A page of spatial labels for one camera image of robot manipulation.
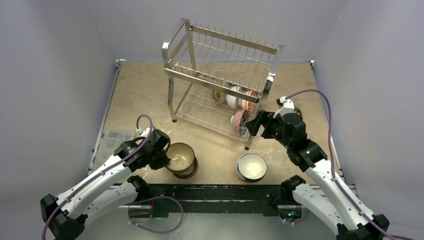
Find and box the black leaf patterned bowl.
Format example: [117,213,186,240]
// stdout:
[230,109,249,136]

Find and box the brown glazed bowl stack top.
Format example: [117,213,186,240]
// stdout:
[165,142,199,179]

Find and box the white cream bowl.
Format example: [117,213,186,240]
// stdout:
[212,90,227,104]

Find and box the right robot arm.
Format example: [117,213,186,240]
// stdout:
[246,110,390,240]

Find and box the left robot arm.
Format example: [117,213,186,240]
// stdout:
[40,128,171,240]

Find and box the steel two-tier dish rack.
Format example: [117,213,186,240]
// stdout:
[161,18,285,150]

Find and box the white blue-rimmed bowl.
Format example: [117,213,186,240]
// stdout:
[235,153,268,183]

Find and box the clear plastic screw box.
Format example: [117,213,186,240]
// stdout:
[91,128,135,170]

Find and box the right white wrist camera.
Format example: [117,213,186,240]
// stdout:
[273,96,295,119]

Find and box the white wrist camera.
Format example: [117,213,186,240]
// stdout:
[273,96,295,119]
[136,127,151,138]

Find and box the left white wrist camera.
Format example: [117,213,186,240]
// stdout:
[136,127,151,138]

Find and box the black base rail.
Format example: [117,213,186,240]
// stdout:
[116,182,314,220]

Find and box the aluminium frame rail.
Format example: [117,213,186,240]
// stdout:
[67,184,362,210]

